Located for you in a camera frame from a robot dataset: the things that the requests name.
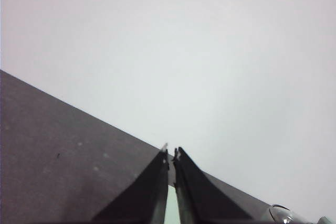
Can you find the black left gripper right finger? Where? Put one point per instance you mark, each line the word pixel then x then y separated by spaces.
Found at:
pixel 199 200

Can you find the green hinged griddle cover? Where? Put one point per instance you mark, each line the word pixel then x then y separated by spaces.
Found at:
pixel 171 205

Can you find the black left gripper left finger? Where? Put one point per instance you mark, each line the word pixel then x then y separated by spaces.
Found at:
pixel 147 197

